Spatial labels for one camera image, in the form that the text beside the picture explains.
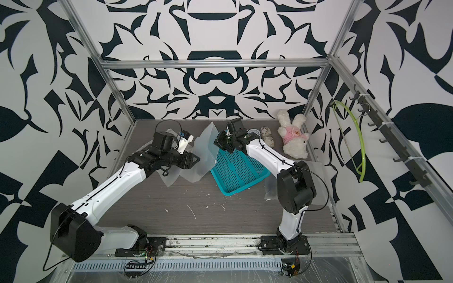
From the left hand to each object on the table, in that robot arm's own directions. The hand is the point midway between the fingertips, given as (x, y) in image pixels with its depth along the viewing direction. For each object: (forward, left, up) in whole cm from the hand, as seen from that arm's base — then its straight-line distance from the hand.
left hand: (193, 153), depth 80 cm
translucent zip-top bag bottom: (+2, -6, +1) cm, 6 cm away
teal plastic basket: (+1, -20, -20) cm, 28 cm away
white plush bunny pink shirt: (+15, -54, -11) cm, 57 cm away
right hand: (+8, -8, -1) cm, 12 cm away
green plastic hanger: (-13, -66, +4) cm, 67 cm away
